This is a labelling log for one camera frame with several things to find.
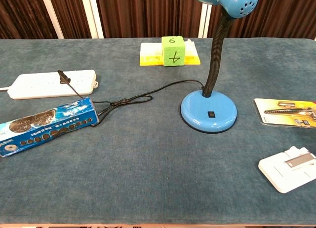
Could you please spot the dark brown pleated curtain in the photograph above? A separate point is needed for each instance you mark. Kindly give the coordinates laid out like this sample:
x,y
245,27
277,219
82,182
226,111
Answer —
x,y
148,13

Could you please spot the white frame post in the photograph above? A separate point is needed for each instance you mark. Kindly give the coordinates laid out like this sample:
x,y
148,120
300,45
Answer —
x,y
205,20
92,15
51,15

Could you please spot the blue cookie box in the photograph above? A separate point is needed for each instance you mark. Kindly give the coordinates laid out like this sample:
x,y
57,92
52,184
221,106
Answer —
x,y
49,125

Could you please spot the white power strip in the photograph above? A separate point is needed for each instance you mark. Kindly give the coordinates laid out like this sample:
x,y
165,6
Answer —
x,y
44,86

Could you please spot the blue gooseneck desk lamp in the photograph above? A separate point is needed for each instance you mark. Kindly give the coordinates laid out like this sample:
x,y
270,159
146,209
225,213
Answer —
x,y
208,107

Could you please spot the blue-green table cloth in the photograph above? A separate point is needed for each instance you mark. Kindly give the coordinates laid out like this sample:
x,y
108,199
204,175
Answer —
x,y
148,163

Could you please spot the green sticky note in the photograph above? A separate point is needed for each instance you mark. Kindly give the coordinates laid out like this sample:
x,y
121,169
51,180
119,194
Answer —
x,y
172,52

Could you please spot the white folding phone stand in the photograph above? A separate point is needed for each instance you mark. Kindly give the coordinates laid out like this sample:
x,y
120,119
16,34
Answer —
x,y
284,171

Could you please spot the yellow and white flat box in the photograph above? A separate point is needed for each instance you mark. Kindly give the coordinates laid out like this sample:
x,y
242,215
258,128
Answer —
x,y
150,54

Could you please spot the razor in yellow blister pack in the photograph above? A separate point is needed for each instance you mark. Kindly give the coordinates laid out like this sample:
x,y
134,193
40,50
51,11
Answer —
x,y
284,112

